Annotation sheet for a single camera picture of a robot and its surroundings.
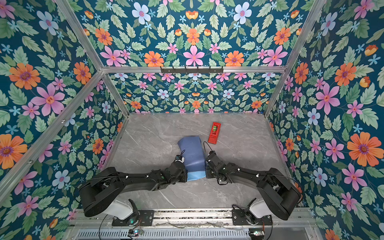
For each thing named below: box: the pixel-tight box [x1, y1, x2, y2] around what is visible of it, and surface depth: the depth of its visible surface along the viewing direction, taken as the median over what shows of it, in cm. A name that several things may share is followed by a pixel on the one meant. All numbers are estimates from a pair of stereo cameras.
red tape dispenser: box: [207, 122, 221, 145], surface depth 104 cm
